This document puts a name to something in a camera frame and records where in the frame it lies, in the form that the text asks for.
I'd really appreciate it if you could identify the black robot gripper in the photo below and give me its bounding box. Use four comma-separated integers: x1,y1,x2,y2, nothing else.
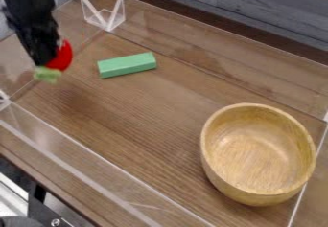
4,0,61,66

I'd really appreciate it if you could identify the red plush strawberry toy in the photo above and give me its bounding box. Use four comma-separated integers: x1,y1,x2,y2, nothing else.
33,39,73,84

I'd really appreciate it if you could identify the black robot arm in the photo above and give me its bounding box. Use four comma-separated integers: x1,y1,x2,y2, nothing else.
2,0,60,66

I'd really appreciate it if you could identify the green rectangular block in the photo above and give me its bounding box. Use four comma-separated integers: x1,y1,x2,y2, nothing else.
97,52,156,79

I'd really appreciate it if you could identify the wooden bowl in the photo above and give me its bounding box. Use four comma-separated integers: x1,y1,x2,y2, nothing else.
199,102,316,206

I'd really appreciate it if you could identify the clear acrylic corner bracket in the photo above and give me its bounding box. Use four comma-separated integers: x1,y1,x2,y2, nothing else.
80,0,126,32

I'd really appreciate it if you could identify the clear acrylic barrier wall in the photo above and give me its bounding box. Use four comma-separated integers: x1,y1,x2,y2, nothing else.
0,0,328,227

